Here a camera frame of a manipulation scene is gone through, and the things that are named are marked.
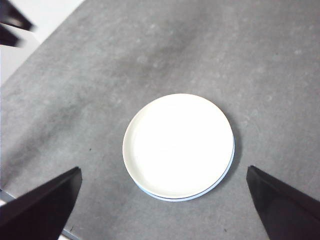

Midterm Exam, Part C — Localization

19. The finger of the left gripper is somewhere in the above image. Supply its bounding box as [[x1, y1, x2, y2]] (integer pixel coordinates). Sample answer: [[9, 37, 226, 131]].
[[0, 23, 22, 48], [0, 0, 35, 31]]

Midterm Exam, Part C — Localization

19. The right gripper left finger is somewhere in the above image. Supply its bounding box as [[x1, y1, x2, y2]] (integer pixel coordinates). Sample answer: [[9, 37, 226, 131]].
[[0, 166, 83, 240]]

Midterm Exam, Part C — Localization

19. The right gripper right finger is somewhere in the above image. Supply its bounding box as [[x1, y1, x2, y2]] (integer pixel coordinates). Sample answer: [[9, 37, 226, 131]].
[[246, 165, 320, 240]]

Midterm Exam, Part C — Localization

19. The blue round plate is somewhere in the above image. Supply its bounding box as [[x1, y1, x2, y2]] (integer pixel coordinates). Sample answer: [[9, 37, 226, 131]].
[[136, 134, 236, 203]]

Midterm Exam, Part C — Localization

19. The white round plate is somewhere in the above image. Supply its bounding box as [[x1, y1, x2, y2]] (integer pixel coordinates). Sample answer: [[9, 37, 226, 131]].
[[122, 93, 235, 200]]

